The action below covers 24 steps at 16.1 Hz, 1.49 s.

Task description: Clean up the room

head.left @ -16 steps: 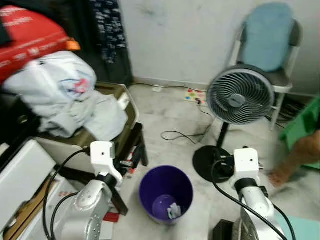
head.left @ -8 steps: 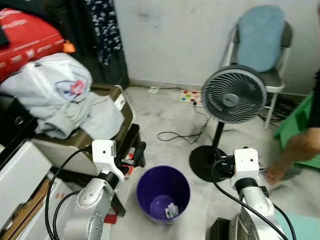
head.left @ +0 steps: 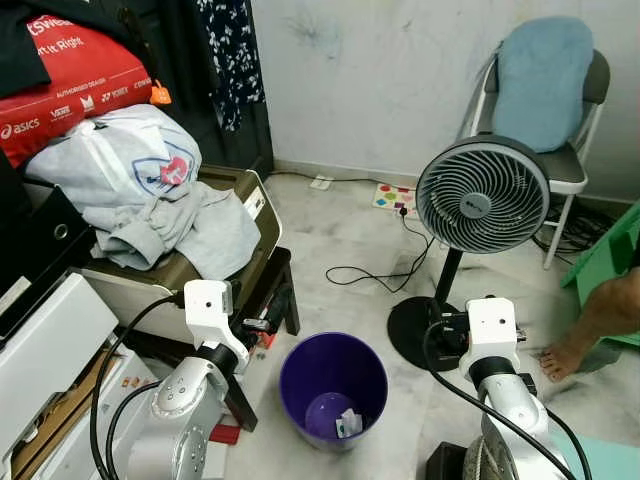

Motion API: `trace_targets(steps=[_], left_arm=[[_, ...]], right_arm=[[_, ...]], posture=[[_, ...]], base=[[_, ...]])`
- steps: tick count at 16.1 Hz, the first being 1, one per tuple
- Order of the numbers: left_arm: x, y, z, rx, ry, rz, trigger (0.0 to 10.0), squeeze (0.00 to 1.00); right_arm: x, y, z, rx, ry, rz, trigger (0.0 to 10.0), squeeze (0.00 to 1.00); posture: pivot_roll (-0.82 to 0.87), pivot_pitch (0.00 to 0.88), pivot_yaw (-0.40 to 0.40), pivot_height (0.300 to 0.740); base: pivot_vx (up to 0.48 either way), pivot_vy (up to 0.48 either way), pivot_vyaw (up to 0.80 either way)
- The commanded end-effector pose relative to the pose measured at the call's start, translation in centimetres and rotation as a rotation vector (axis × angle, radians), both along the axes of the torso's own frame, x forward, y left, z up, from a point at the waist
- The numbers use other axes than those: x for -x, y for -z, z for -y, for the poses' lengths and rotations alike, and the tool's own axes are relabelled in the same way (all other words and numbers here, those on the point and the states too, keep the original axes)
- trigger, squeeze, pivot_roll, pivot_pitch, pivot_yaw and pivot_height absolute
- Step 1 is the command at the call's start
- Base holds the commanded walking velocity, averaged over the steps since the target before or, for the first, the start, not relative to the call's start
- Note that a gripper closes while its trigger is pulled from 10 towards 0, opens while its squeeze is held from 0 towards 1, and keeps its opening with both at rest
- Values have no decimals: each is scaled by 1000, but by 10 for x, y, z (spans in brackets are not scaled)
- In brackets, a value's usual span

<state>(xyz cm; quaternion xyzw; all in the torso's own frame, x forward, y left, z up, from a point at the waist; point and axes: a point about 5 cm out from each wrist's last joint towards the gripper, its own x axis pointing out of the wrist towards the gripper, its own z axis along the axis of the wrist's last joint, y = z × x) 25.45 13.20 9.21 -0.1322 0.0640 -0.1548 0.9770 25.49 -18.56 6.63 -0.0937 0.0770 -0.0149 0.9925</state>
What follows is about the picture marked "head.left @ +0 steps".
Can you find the white written paper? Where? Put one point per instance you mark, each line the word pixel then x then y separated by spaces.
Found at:
pixel 349 424

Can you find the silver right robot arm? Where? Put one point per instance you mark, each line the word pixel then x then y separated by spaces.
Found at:
pixel 510 420

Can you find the red flat case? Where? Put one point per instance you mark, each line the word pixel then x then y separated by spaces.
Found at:
pixel 225 435

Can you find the person's bare leg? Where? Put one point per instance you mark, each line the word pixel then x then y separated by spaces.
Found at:
pixel 600 310

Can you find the small white plug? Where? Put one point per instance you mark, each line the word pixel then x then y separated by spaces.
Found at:
pixel 321 183

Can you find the green plastic stool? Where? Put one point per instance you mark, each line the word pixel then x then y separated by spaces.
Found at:
pixel 600 260

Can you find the grey folding chair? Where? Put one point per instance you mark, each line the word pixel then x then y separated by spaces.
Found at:
pixel 570 172

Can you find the brown cardboard pieces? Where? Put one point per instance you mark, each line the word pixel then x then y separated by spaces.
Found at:
pixel 70 410

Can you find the white drawer cabinet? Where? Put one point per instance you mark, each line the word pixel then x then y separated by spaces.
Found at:
pixel 50 340

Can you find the grey hooded sweatshirt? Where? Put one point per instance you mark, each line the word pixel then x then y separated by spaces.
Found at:
pixel 120 170

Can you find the teal cloth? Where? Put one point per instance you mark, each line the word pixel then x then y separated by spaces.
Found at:
pixel 615 462

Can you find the black box appliance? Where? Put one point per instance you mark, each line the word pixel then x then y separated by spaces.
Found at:
pixel 50 240

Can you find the orange tag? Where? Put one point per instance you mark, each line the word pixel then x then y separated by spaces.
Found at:
pixel 161 95

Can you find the blue cushion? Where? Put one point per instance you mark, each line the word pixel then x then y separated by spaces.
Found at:
pixel 545 85

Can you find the dark floral cloth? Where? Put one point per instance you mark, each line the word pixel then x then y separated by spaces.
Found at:
pixel 230 50

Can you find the red sports racket bag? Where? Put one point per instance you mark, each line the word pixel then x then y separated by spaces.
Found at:
pixel 80 70

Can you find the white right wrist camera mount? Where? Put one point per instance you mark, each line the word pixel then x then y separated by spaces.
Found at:
pixel 492 325

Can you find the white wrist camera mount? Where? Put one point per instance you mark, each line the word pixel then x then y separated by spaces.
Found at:
pixel 208 305
pixel 492 325

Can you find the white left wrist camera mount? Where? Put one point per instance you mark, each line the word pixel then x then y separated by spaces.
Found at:
pixel 208 305

